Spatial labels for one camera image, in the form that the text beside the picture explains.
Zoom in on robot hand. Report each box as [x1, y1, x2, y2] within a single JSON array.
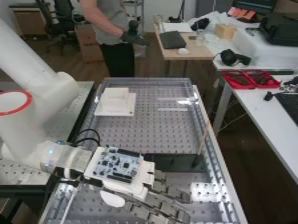
[[83, 145, 198, 224]]

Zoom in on black bag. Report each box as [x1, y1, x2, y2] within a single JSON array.
[[259, 13, 298, 47]]

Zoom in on small white box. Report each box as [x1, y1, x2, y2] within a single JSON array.
[[94, 87, 138, 118]]

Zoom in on red tray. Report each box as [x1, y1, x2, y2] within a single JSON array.
[[220, 69, 259, 90], [245, 69, 283, 89]]

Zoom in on person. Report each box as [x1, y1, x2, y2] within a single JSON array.
[[79, 0, 151, 78]]

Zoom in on thin stick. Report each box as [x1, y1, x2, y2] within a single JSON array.
[[191, 119, 215, 168]]

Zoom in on wooden desk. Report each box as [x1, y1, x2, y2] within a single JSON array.
[[152, 22, 220, 101]]

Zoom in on clear box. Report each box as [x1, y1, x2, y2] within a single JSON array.
[[38, 77, 251, 224]]

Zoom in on black plate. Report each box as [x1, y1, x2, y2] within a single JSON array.
[[143, 152, 211, 174]]

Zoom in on black headphones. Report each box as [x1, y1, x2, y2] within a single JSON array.
[[220, 48, 253, 67]]

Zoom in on black office chair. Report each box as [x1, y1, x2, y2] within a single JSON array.
[[35, 0, 84, 52]]

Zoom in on white desk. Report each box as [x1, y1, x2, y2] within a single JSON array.
[[212, 74, 298, 184], [188, 9, 298, 134]]

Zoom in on black keyboard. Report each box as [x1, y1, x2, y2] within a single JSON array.
[[273, 92, 298, 127], [159, 30, 188, 50]]

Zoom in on black cable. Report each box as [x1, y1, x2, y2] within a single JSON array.
[[72, 128, 103, 148]]

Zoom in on cardboard box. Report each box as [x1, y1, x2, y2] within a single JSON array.
[[74, 23, 107, 64]]

